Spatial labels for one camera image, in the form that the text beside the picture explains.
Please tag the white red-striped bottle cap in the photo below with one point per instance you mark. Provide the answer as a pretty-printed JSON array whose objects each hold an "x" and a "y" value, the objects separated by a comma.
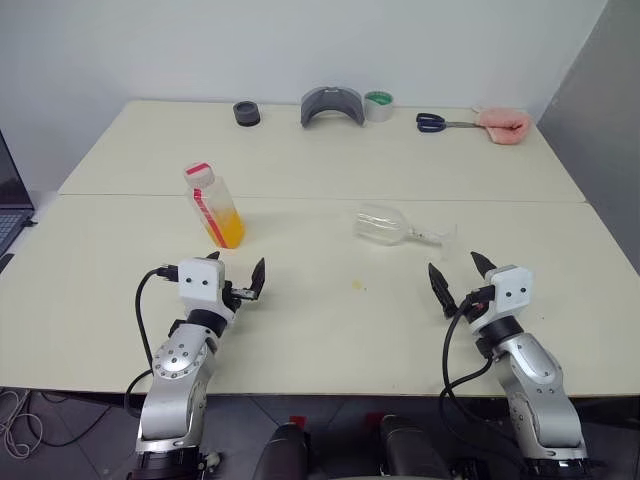
[{"x": 199, "y": 172}]

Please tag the small red tag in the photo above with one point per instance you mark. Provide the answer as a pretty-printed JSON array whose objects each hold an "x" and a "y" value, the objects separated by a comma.
[{"x": 297, "y": 420}]

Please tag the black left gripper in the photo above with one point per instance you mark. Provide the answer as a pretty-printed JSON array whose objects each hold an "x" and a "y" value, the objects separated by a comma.
[{"x": 240, "y": 295}]

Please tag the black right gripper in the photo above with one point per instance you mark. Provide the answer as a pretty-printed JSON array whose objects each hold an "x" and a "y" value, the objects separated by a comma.
[{"x": 475, "y": 307}]

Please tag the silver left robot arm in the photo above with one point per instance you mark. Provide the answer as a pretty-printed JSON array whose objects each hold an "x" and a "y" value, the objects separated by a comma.
[{"x": 175, "y": 370}]

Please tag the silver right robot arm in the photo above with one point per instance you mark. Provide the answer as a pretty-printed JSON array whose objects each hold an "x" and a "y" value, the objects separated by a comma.
[{"x": 535, "y": 380}]

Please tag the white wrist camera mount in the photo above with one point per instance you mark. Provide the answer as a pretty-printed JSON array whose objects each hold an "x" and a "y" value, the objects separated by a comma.
[
  {"x": 200, "y": 280},
  {"x": 515, "y": 290}
]

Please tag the black round container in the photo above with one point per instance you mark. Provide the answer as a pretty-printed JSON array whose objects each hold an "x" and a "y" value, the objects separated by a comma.
[{"x": 247, "y": 114}]

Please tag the dark laptop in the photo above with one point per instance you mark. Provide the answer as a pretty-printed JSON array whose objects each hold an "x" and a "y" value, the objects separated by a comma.
[{"x": 10, "y": 200}]

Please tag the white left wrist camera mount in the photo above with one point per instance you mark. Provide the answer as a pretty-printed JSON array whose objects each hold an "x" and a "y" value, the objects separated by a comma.
[{"x": 200, "y": 280}]

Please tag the dark rounded shape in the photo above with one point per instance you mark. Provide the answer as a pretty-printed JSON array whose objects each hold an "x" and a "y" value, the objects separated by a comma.
[
  {"x": 282, "y": 450},
  {"x": 410, "y": 450}
]

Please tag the clear wine glass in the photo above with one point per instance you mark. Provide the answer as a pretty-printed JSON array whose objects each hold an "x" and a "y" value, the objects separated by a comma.
[{"x": 380, "y": 227}]

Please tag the silver tape roll green core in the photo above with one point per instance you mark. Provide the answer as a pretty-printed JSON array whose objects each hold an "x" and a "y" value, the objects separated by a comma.
[{"x": 380, "y": 111}]

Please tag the bottle with orange juice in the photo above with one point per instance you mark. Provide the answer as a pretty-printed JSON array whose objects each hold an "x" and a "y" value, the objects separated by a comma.
[{"x": 225, "y": 230}]

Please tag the grey curved visor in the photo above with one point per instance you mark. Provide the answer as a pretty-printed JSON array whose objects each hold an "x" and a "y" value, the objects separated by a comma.
[{"x": 312, "y": 107}]

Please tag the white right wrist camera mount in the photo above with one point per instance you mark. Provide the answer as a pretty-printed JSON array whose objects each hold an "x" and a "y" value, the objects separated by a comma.
[{"x": 515, "y": 290}]

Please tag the pink cloth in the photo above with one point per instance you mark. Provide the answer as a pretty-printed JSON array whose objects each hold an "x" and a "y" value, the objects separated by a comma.
[{"x": 505, "y": 125}]

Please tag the grey partition panel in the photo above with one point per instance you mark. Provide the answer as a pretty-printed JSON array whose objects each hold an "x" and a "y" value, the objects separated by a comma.
[{"x": 600, "y": 125}]

